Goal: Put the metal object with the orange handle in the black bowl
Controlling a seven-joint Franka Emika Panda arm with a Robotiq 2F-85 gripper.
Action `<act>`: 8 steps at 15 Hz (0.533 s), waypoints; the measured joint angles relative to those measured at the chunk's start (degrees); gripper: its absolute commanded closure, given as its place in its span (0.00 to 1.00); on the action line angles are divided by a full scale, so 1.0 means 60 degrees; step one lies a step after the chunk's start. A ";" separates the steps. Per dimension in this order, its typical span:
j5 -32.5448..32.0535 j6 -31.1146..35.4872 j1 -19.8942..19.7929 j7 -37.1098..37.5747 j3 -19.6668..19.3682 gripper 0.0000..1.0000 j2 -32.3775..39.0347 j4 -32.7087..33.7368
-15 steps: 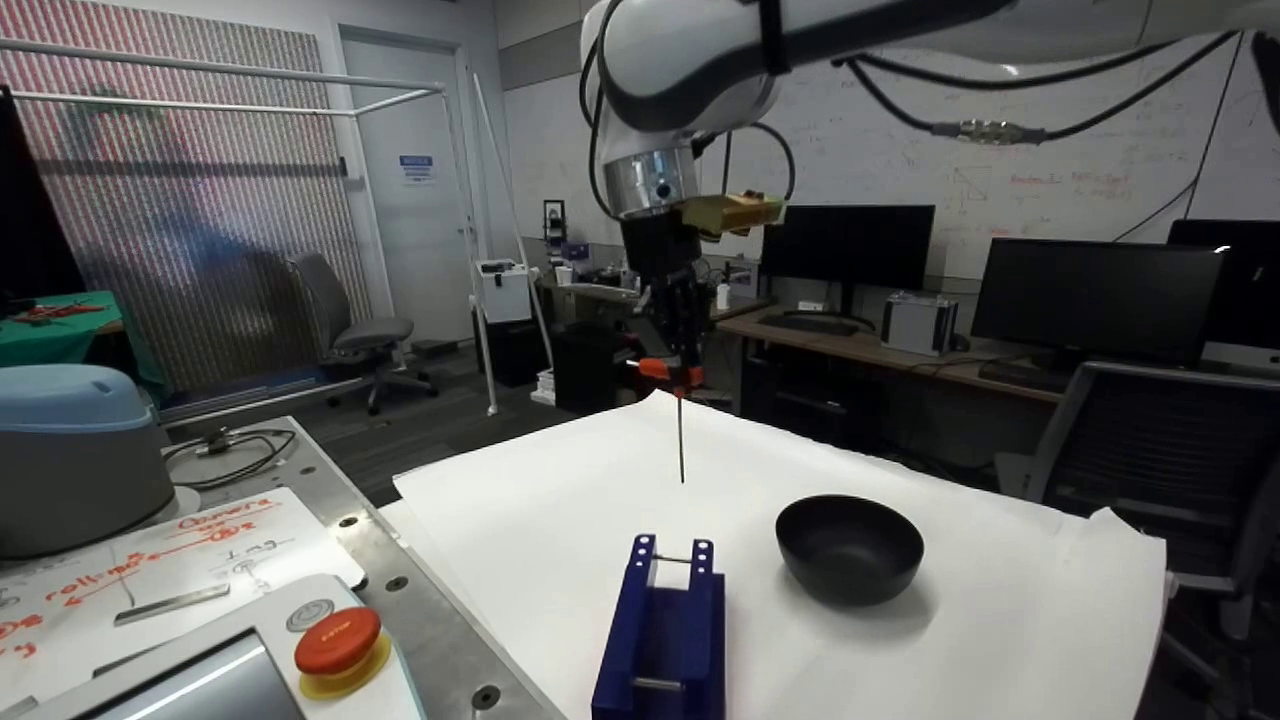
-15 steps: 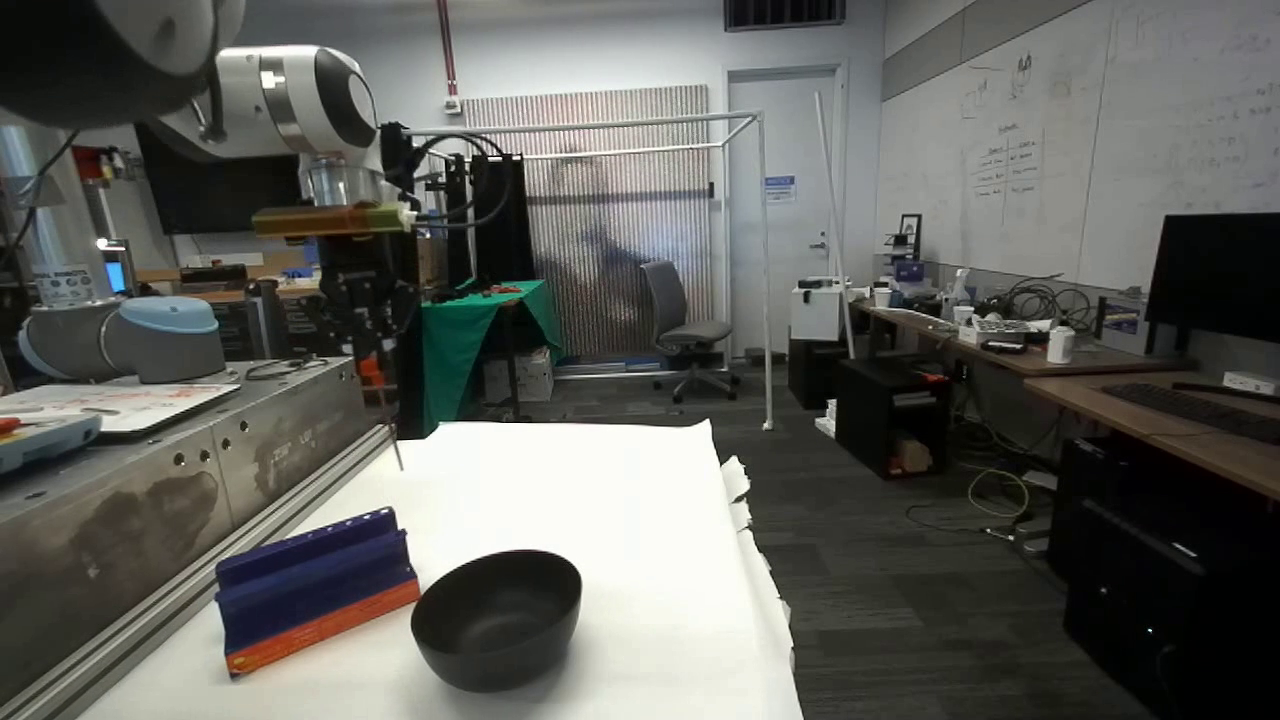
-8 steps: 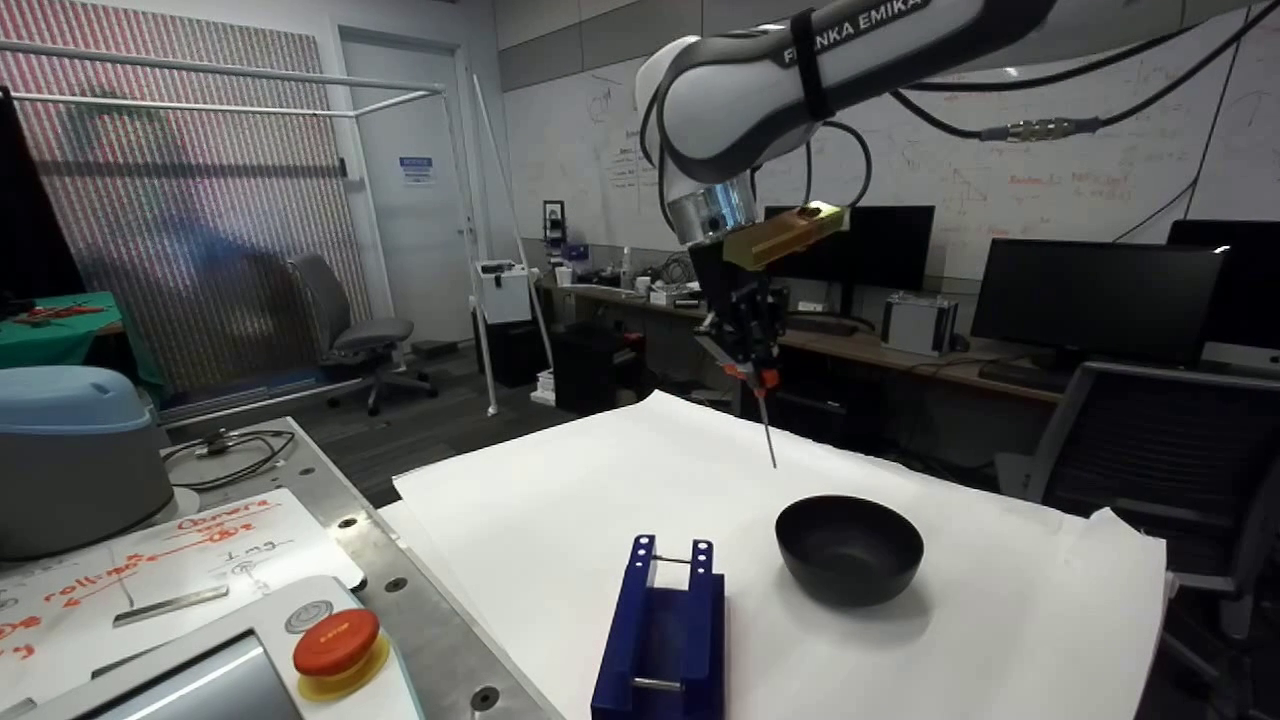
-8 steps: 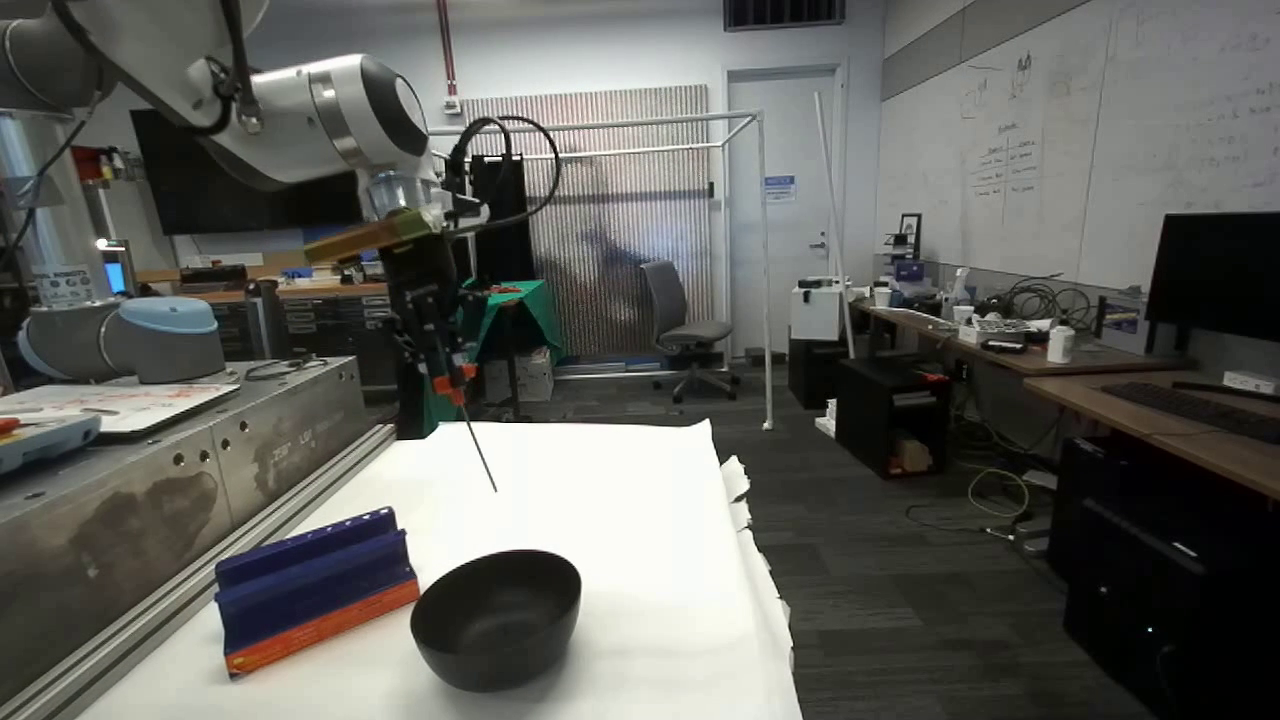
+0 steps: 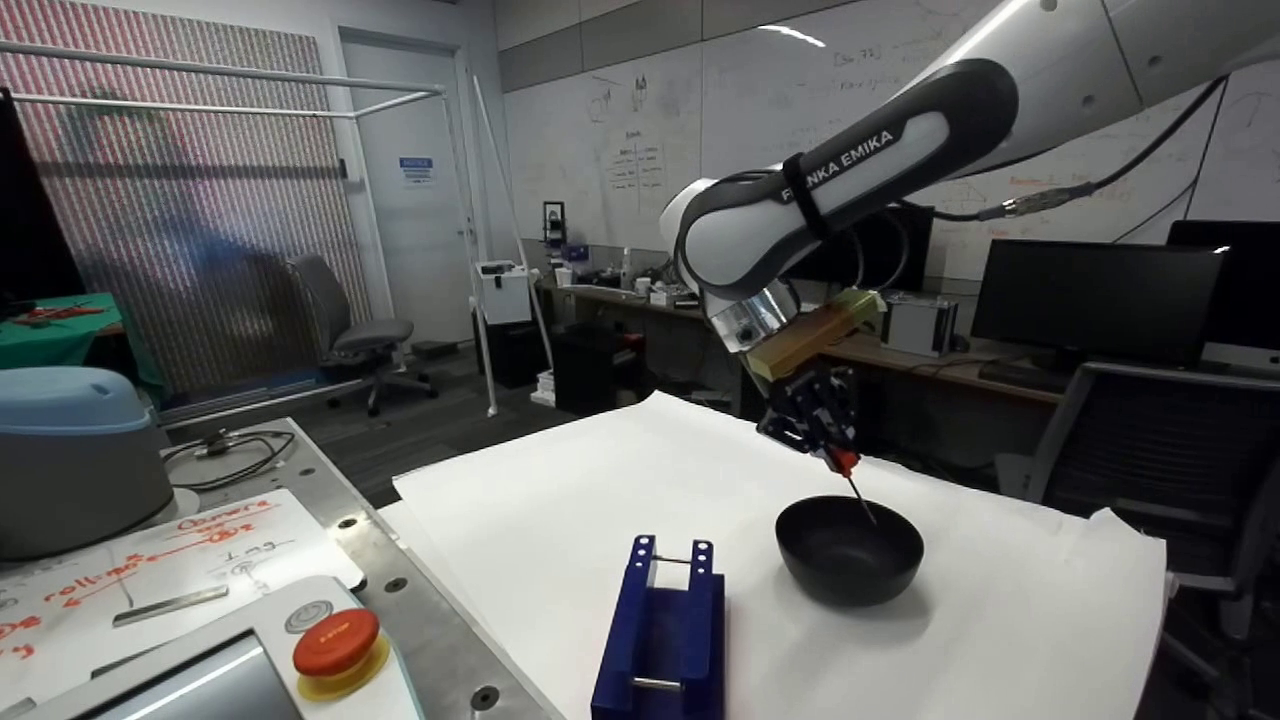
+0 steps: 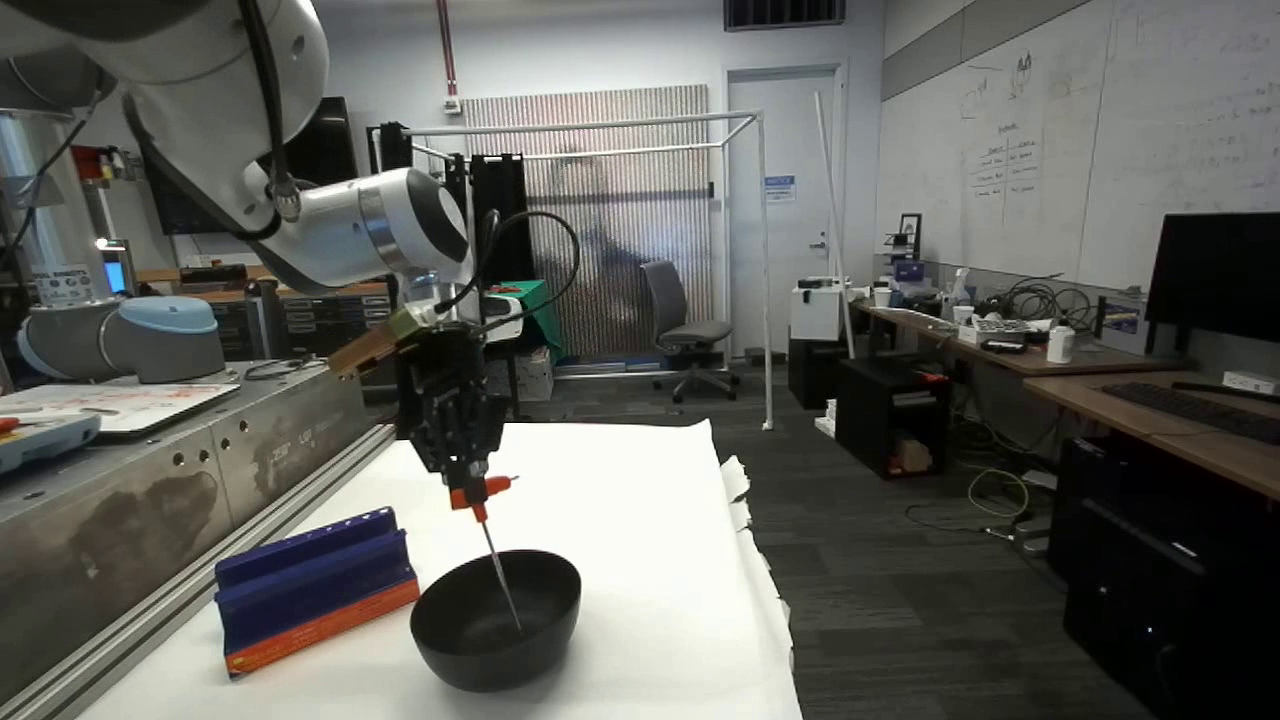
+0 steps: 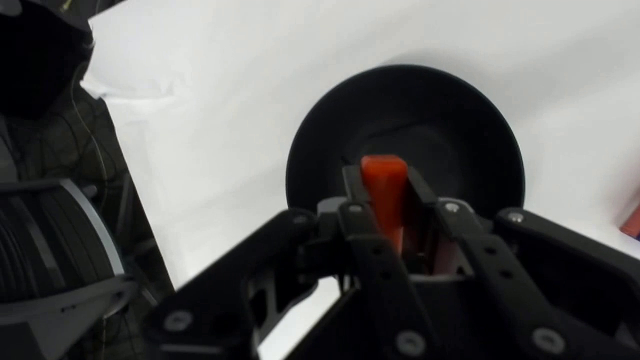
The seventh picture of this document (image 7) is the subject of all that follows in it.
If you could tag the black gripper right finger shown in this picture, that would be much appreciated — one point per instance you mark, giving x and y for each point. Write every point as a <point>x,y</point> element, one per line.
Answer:
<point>506,287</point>

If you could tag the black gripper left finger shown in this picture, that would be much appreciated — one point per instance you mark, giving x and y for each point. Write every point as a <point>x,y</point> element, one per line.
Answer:
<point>372,281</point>

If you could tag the orange block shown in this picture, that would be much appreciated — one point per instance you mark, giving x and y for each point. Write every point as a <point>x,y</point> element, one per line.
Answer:
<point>385,193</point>

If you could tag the red object at edge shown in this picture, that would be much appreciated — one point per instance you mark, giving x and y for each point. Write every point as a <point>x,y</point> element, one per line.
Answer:
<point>633,223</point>

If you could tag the black bowl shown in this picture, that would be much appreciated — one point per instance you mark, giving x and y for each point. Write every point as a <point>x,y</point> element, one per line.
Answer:
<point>413,112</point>

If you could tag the dark round object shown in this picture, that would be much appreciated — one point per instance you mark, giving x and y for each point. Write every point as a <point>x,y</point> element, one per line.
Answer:
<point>37,61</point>

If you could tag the white table cloth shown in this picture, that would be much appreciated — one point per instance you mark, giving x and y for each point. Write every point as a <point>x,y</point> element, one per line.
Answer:
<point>220,107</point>

